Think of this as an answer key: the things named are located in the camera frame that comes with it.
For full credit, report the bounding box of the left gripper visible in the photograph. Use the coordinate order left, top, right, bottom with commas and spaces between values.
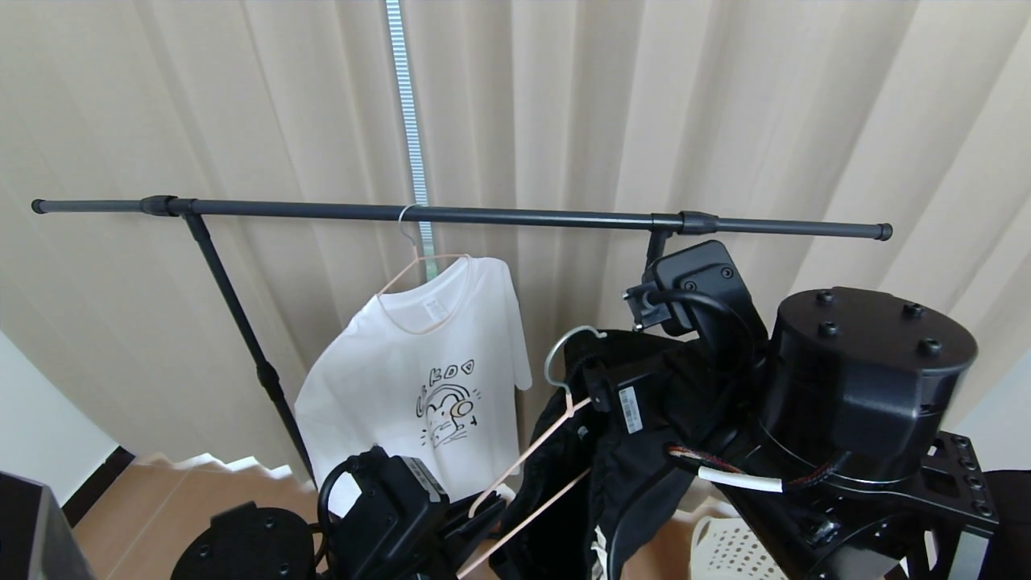
433, 491, 510, 566

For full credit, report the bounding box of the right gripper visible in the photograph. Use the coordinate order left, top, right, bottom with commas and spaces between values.
590, 353, 743, 454

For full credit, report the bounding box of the black garment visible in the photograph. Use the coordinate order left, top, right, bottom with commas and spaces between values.
490, 329, 730, 580

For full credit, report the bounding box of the pink clothes hanger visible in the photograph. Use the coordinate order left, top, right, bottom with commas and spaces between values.
455, 325, 607, 580
376, 204, 474, 336

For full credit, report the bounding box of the white printed t-shirt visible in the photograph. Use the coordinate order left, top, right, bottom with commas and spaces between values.
294, 256, 534, 518

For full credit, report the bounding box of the white laundry basket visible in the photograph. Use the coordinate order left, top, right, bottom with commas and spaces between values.
690, 516, 788, 580

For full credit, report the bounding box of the black clothes rack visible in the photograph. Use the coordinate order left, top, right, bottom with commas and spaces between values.
31, 196, 893, 484

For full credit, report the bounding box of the beige curtain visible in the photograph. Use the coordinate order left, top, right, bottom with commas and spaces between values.
0, 0, 1031, 484

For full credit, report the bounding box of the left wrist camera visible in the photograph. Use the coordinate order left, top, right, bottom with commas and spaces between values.
326, 447, 449, 580

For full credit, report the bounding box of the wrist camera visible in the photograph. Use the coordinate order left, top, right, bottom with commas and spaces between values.
326, 447, 449, 580
622, 239, 768, 365

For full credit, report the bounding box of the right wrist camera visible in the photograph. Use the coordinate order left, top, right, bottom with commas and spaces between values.
622, 239, 768, 365

